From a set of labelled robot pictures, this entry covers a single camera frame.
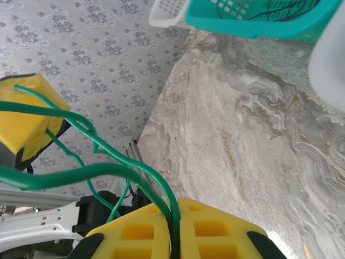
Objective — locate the white perforated plastic basket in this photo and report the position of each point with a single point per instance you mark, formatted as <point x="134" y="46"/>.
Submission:
<point x="161" y="19"/>
<point x="331" y="67"/>

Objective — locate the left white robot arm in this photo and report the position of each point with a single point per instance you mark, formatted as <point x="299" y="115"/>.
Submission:
<point x="27" y="226"/>

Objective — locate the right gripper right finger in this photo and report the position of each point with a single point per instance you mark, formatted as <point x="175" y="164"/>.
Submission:
<point x="215" y="242"/>

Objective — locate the teal perforated plastic basket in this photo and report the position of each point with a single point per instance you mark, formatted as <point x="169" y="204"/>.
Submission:
<point x="242" y="27"/>

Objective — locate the long aluminium base rail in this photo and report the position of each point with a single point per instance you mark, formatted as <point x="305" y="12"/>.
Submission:
<point x="40" y="198"/>

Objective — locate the aluminium table side rail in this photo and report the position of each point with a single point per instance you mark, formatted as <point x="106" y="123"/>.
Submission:
<point x="134" y="151"/>

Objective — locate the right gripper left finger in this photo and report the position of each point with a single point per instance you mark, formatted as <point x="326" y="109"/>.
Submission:
<point x="134" y="242"/>

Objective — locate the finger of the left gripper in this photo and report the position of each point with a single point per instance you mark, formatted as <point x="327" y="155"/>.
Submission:
<point x="24" y="126"/>

